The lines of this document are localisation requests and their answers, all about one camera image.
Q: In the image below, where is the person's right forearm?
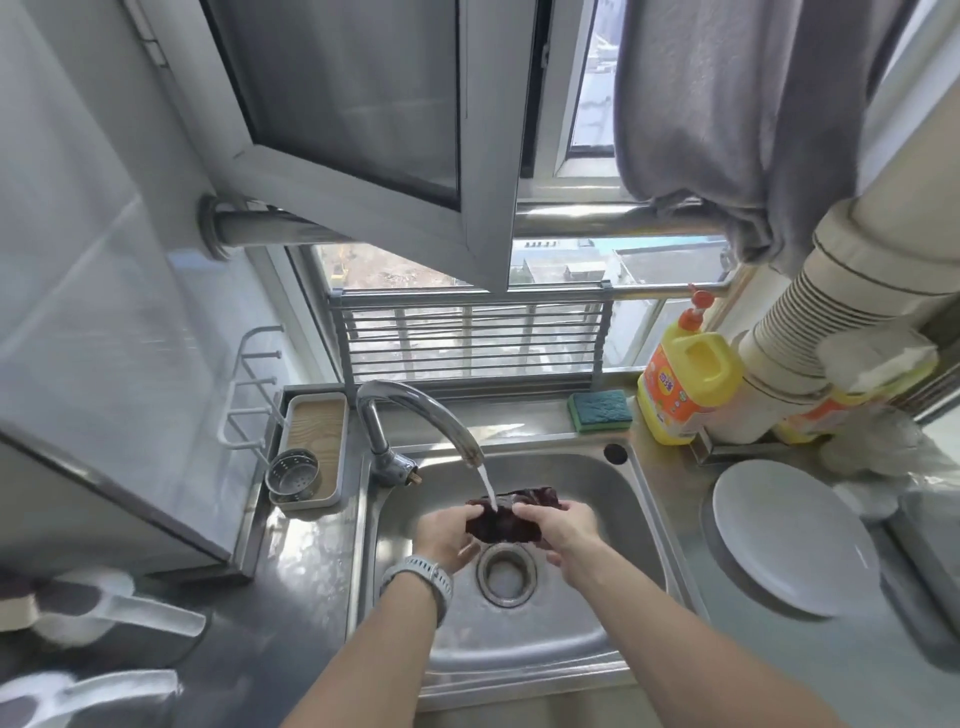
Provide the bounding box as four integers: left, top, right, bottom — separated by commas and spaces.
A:
558, 543, 865, 728

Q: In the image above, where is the orange and white packet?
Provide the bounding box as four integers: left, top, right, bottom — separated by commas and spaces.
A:
772, 375, 939, 445

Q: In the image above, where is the grey wristwatch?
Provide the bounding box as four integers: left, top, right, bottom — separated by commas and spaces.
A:
379, 555, 455, 627

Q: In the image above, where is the grey hanging towel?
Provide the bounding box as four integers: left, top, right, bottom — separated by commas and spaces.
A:
612, 0, 920, 277

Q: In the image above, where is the person's left forearm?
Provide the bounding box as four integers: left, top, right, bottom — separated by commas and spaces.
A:
279, 577, 444, 728

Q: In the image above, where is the white tray with wooden base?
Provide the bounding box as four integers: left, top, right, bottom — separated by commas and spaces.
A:
279, 391, 351, 513

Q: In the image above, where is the white ribbed exhaust duct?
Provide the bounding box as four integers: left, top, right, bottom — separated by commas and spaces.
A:
705, 150, 960, 445

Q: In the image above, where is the white plastic scoop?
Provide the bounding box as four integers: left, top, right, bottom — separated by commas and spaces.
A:
30, 567, 207, 648
0, 669, 181, 728

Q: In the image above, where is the person's right hand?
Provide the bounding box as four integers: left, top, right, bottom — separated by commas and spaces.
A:
511, 498, 603, 591

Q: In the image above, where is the small steel strainer cup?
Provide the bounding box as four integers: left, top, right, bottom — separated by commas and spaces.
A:
266, 448, 322, 505

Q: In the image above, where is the open window sash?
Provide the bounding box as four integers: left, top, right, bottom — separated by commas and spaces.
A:
135, 0, 552, 295

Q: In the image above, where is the white wall hook rack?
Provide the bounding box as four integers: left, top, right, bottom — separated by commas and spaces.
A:
216, 324, 286, 460

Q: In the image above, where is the yellow dish soap bottle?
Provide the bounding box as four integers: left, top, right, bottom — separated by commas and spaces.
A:
637, 285, 745, 447

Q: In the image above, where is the green and yellow sponge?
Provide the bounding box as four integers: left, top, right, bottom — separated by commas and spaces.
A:
566, 389, 636, 434

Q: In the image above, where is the stainless steel sink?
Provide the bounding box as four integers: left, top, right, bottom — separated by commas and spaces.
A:
351, 441, 710, 712

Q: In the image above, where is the white round plate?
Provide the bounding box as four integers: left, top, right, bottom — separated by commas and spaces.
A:
711, 459, 882, 618

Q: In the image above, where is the sink drain strainer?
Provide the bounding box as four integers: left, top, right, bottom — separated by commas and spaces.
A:
476, 543, 538, 607

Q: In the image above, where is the chrome faucet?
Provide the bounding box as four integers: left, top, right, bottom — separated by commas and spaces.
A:
355, 379, 487, 487

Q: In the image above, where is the dark red meat piece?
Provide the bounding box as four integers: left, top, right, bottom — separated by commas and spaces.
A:
465, 486, 563, 544

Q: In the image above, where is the clear plastic bag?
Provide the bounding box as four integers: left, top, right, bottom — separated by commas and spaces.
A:
813, 326, 948, 481

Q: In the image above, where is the person's left hand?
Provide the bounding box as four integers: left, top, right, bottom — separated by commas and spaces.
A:
412, 503, 486, 575

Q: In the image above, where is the grey folding drying rack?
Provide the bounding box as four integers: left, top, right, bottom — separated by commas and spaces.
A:
327, 281, 615, 391

